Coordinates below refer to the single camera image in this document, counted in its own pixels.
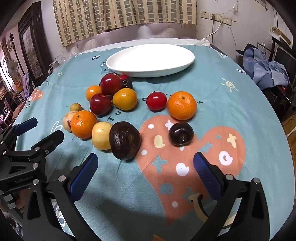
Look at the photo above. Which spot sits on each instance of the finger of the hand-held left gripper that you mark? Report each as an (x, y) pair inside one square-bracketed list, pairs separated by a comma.
[(25, 126), (49, 140)]

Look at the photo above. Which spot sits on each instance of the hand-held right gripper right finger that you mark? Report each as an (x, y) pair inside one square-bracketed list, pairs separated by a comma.
[(207, 178)]

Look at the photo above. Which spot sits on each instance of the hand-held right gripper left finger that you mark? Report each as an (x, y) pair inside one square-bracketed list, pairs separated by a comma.
[(84, 178)]

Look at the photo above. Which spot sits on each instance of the pale beige peach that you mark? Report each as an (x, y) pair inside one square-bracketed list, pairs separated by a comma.
[(66, 121)]

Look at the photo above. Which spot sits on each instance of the small green-brown fruit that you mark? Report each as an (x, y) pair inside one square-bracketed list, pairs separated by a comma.
[(76, 107)]

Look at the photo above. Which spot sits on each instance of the dark purple plum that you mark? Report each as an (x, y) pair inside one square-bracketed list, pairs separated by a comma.
[(180, 134)]

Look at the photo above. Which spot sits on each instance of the small orange tangerine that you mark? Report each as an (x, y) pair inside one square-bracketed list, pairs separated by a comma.
[(92, 92)]

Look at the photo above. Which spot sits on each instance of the large orange mandarin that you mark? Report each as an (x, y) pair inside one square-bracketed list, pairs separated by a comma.
[(182, 105)]

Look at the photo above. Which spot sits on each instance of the large red apple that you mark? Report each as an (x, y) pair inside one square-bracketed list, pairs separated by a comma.
[(111, 83)]

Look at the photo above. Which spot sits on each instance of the round red plum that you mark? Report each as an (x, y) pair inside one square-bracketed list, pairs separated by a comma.
[(156, 101)]

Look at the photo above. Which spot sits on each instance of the small dark plum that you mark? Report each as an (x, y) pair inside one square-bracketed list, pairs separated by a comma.
[(127, 83)]

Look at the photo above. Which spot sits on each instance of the white oval plate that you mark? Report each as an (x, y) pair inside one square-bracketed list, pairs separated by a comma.
[(150, 60)]

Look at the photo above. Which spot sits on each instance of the person's left hand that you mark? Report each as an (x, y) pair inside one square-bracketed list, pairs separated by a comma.
[(19, 201)]

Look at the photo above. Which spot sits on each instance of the cluttered bookshelf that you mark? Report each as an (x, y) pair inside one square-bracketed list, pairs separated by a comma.
[(8, 90)]

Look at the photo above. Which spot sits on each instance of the standing fan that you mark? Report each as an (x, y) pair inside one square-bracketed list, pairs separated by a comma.
[(12, 66)]

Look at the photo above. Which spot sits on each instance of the teal printed blanket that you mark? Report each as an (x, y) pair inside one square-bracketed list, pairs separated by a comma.
[(231, 111)]

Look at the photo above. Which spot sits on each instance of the dark framed picture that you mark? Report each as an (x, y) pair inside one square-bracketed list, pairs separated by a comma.
[(31, 46)]

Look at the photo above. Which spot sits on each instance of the small red fruit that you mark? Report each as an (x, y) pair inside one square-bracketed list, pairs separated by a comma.
[(124, 77)]

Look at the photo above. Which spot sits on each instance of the pile of blue clothes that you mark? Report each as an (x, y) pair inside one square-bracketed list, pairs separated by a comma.
[(263, 67)]

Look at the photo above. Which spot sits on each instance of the striped beige curtain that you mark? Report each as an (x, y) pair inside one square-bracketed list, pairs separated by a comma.
[(124, 18)]

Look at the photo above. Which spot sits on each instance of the black monitor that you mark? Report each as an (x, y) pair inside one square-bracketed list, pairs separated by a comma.
[(284, 58)]

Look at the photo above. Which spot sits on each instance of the white wall socket strip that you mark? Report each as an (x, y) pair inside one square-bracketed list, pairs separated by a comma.
[(222, 19)]

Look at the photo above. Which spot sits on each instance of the single white wall socket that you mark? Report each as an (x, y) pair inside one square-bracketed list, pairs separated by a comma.
[(203, 14)]

